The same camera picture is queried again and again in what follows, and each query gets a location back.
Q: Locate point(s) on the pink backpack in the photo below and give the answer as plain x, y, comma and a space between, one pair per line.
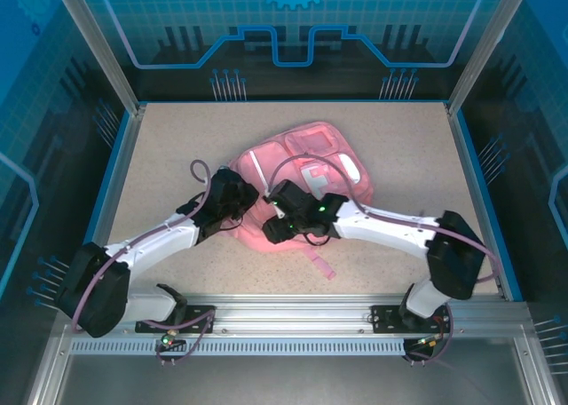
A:
319, 156

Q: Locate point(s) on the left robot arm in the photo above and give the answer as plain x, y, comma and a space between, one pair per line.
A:
151, 249

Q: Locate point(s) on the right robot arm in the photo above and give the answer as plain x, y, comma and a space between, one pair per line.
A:
381, 232

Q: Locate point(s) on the small connector green light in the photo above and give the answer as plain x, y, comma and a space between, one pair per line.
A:
428, 342
168, 337

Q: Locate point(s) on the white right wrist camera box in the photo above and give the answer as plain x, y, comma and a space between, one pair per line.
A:
273, 203

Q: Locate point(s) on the aluminium mounting rail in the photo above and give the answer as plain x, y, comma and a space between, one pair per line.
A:
293, 316

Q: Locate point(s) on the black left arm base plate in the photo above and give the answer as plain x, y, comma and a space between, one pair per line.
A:
188, 311

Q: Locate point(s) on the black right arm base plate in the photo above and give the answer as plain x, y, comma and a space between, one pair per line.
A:
381, 323

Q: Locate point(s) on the aluminium frame post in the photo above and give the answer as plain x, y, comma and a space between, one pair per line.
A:
108, 58
483, 45

